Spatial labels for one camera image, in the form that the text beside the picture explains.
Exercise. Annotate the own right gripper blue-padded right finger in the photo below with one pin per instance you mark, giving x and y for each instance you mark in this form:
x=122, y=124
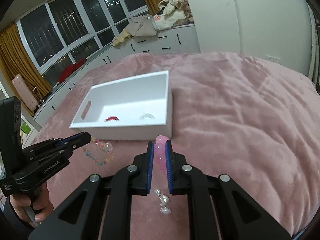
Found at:
x=218, y=207

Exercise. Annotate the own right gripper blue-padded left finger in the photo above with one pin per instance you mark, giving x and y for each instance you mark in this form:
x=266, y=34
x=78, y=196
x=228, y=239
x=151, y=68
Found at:
x=100, y=208

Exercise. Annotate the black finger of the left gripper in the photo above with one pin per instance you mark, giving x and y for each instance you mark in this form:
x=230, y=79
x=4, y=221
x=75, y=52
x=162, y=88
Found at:
x=75, y=141

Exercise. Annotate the silver crystal earrings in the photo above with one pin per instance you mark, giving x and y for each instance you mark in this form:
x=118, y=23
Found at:
x=164, y=201

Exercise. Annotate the person's left hand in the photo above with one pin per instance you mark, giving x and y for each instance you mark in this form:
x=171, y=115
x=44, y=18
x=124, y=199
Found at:
x=42, y=204

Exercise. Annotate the white shelf unit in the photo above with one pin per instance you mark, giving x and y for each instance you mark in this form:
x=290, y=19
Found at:
x=28, y=132

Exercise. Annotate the pink appliance by curtain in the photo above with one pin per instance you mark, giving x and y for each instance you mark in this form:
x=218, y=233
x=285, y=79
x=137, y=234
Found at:
x=25, y=93

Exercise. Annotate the red cloth on sill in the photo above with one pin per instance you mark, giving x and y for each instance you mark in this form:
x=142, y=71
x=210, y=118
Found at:
x=70, y=70

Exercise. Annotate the white rectangular storage tray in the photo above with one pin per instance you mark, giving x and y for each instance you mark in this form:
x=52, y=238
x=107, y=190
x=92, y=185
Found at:
x=136, y=108

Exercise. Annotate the pink plush bed blanket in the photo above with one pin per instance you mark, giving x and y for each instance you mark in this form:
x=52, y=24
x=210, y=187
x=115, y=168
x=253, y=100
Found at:
x=254, y=120

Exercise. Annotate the mustard curtain left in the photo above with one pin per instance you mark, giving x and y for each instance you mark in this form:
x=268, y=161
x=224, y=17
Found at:
x=15, y=60

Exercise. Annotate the large white-framed window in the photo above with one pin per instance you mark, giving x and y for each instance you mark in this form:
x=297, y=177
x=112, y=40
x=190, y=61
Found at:
x=58, y=33

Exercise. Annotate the white low drawer cabinet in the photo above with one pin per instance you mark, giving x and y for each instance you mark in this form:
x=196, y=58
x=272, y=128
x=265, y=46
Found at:
x=181, y=39

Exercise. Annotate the pile of beige clothes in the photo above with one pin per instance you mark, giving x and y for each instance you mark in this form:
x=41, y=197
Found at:
x=172, y=13

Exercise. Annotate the white wardrobe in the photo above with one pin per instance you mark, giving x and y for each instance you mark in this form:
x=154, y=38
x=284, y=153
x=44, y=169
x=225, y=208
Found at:
x=279, y=31

